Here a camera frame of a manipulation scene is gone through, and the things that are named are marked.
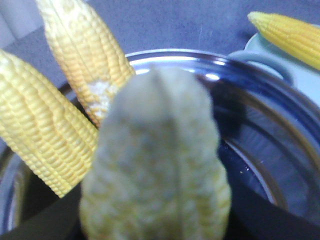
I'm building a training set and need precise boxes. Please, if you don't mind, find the bright yellow corn cob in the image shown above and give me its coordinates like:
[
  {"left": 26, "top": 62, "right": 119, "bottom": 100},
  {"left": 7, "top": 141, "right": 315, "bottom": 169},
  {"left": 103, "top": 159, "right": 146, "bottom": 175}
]
[
  {"left": 247, "top": 11, "right": 320, "bottom": 70},
  {"left": 0, "top": 51, "right": 98, "bottom": 197}
]

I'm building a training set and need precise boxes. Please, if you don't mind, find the pale yellow corn cob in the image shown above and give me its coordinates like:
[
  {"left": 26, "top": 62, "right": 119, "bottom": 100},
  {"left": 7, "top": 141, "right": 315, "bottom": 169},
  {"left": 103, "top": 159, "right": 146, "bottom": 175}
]
[{"left": 79, "top": 68, "right": 231, "bottom": 240}]

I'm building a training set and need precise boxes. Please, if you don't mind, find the green round plate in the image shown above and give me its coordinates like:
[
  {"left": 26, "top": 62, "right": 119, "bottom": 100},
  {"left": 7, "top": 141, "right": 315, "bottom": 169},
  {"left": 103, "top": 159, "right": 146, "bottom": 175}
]
[{"left": 244, "top": 33, "right": 320, "bottom": 105}]

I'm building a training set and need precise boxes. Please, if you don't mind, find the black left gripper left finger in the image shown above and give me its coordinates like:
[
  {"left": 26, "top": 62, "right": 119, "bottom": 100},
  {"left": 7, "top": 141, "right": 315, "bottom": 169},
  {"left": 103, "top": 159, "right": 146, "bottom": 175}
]
[{"left": 0, "top": 189, "right": 85, "bottom": 240}]

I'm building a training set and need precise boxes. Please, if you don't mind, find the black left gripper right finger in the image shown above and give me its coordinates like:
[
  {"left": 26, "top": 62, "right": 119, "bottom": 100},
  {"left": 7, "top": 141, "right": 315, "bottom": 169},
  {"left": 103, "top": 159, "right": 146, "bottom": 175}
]
[{"left": 224, "top": 173, "right": 320, "bottom": 240}]

